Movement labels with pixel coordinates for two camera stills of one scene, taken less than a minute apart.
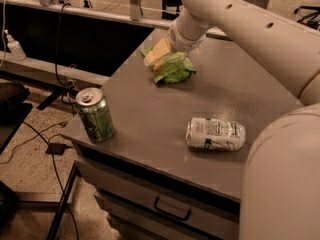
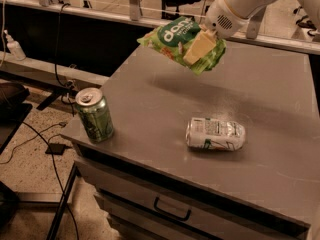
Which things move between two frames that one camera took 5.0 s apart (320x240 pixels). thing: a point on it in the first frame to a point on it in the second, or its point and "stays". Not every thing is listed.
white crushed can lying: [215, 134] stays
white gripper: [184, 41] to [224, 18]
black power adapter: [55, 149] stays
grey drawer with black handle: [140, 211] stays
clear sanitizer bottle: [15, 48] stays
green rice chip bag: [174, 68] to [173, 37]
